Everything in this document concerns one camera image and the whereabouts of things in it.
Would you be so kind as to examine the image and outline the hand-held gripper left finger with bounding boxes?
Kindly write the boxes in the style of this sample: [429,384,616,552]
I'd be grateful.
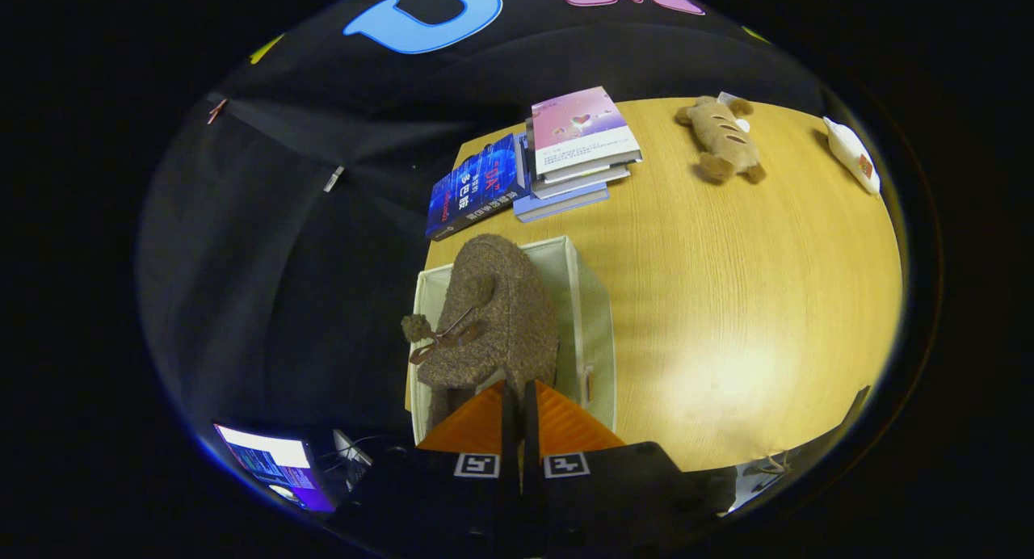
[354,380,523,559]

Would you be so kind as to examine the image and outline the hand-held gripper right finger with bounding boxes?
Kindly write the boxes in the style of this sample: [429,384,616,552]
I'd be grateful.
[522,379,732,559]

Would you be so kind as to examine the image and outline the brown fuzzy shoe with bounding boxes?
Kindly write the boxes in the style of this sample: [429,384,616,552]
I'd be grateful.
[401,233,561,431]

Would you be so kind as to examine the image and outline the pale green fabric storage box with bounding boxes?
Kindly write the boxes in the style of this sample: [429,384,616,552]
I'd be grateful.
[404,234,619,451]

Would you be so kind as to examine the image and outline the white plastic device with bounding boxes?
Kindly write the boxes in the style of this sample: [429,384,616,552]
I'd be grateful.
[334,430,374,489]

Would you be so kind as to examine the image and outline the computer monitor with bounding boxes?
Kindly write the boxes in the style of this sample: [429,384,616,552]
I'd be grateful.
[213,422,336,514]

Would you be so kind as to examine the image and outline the light blue book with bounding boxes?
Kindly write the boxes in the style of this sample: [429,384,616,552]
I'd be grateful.
[512,179,612,224]

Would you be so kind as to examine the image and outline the dark blue book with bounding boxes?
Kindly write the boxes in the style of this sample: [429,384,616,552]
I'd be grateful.
[426,132,530,242]

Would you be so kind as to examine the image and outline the thin white book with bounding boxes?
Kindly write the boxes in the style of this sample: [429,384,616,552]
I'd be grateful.
[532,162,633,200]

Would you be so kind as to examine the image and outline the black backdrop cloth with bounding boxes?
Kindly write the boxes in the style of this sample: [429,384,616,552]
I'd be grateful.
[137,0,833,479]

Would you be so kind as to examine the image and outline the pink cover book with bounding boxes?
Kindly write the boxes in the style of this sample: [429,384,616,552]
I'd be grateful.
[529,86,645,179]

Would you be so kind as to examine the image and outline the brown plush toy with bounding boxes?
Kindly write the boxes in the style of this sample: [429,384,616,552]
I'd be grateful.
[675,95,767,185]

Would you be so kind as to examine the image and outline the white pouch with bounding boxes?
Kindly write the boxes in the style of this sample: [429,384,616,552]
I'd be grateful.
[822,116,883,198]

